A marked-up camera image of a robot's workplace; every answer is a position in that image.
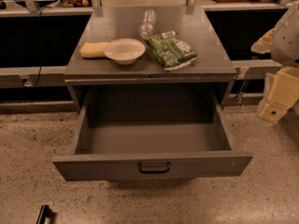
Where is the grey top drawer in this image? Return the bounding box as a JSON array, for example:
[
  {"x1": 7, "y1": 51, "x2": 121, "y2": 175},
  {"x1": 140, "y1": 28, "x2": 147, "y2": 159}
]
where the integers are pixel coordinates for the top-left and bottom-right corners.
[{"x1": 52, "y1": 88, "x2": 252, "y2": 181}]

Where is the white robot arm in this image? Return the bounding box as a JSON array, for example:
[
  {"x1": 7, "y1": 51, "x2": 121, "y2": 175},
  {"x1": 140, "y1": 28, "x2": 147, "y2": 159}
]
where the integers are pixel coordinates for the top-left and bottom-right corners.
[{"x1": 251, "y1": 1, "x2": 299, "y2": 124}]

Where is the hanging metal hook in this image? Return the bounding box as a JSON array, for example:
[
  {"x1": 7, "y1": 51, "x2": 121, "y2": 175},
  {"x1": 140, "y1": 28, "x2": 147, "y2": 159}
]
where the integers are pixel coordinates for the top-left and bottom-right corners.
[{"x1": 235, "y1": 67, "x2": 249, "y2": 106}]

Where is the grey metal cabinet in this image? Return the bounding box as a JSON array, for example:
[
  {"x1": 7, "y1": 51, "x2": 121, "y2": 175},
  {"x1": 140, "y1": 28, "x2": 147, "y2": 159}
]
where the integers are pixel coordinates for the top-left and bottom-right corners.
[{"x1": 64, "y1": 7, "x2": 236, "y2": 111}]

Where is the green chip bag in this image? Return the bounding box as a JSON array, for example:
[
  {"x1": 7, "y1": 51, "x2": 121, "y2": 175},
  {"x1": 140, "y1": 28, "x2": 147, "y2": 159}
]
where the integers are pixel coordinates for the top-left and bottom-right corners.
[{"x1": 146, "y1": 31, "x2": 197, "y2": 71}]

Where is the clear plastic water bottle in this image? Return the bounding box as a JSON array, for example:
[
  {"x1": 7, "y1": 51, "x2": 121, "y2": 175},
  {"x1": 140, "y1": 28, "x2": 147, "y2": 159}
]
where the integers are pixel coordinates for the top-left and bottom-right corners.
[{"x1": 139, "y1": 9, "x2": 157, "y2": 39}]

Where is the white bowl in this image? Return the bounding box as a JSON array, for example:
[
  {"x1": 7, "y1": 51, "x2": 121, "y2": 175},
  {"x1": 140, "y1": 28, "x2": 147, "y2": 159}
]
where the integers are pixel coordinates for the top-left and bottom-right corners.
[{"x1": 104, "y1": 38, "x2": 146, "y2": 65}]

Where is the yellow sponge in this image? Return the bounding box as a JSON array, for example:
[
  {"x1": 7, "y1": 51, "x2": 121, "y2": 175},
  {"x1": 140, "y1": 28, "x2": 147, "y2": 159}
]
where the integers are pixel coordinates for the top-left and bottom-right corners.
[{"x1": 80, "y1": 42, "x2": 108, "y2": 59}]

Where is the black object on floor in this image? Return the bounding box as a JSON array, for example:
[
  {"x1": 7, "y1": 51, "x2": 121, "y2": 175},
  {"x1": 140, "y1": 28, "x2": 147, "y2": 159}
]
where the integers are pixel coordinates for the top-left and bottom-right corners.
[{"x1": 36, "y1": 205, "x2": 52, "y2": 224}]

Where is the black cable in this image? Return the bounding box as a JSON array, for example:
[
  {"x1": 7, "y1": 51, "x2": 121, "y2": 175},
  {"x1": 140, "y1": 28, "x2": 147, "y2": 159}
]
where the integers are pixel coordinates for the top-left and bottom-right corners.
[{"x1": 21, "y1": 5, "x2": 54, "y2": 88}]

